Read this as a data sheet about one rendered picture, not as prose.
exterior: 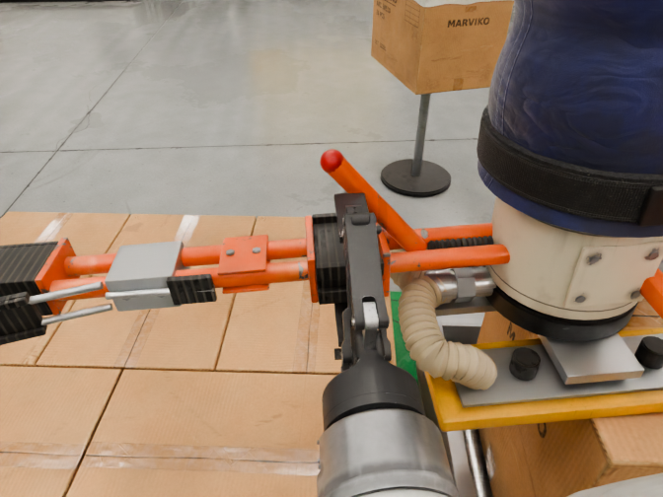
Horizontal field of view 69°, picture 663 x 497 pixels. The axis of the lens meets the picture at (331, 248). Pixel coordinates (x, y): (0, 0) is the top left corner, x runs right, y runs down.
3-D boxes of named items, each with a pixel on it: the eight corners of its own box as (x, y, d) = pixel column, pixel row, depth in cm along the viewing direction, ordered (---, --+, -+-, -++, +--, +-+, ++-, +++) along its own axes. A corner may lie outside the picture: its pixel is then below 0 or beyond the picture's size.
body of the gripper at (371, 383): (324, 405, 32) (317, 305, 39) (325, 470, 37) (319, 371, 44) (436, 398, 32) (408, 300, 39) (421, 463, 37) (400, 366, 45)
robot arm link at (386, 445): (318, 555, 33) (314, 469, 37) (451, 544, 33) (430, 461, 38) (315, 491, 27) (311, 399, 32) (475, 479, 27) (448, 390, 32)
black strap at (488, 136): (639, 108, 57) (651, 74, 55) (805, 217, 39) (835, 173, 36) (451, 122, 57) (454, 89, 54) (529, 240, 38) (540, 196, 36)
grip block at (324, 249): (377, 246, 59) (377, 205, 55) (391, 302, 51) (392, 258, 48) (308, 251, 59) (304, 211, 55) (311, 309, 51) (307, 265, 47)
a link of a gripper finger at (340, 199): (339, 243, 42) (339, 236, 41) (333, 199, 47) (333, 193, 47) (374, 242, 42) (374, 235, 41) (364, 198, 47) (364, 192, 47)
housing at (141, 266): (191, 268, 57) (183, 238, 54) (182, 309, 52) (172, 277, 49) (132, 273, 57) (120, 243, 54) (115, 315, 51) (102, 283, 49)
